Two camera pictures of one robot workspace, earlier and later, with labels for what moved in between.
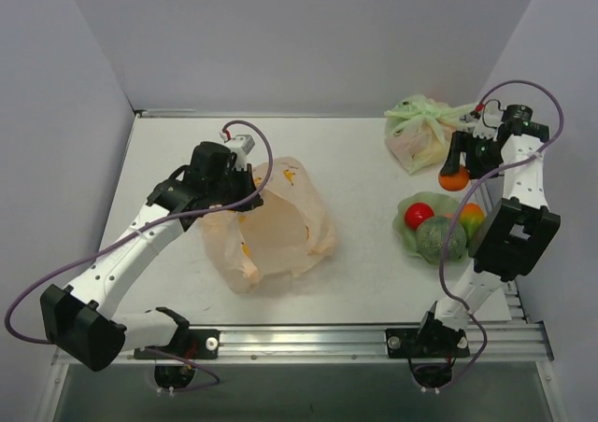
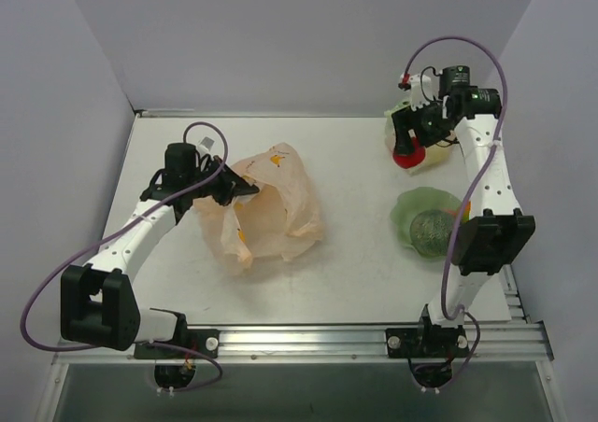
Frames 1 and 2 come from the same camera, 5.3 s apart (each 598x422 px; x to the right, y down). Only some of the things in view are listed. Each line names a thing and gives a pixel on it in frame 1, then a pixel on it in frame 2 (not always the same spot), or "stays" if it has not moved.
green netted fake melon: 432,236 stays
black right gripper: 465,142 → 404,128
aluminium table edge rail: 507,344 stays
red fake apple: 416,212 → 413,160
